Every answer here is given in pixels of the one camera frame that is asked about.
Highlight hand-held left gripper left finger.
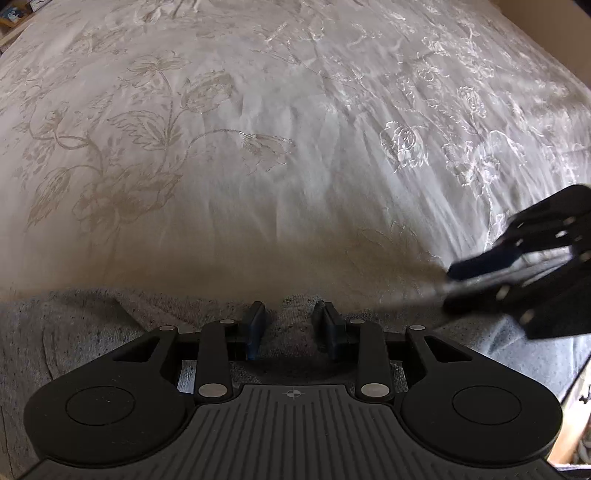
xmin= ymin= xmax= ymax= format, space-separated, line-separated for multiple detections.
xmin=111 ymin=301 xmax=267 ymax=401

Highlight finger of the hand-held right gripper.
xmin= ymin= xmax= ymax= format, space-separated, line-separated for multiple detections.
xmin=447 ymin=184 xmax=591 ymax=280
xmin=442 ymin=251 xmax=591 ymax=341

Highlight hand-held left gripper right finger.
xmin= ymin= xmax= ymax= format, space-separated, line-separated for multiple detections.
xmin=312 ymin=300 xmax=476 ymax=401

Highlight grey-blue speckled pants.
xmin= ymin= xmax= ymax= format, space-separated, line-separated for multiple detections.
xmin=0 ymin=274 xmax=583 ymax=480

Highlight white floral bedspread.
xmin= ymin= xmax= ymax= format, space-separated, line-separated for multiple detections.
xmin=0 ymin=0 xmax=591 ymax=308

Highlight cream wooden nightstand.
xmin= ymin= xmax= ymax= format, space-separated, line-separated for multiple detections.
xmin=0 ymin=0 xmax=49 ymax=52

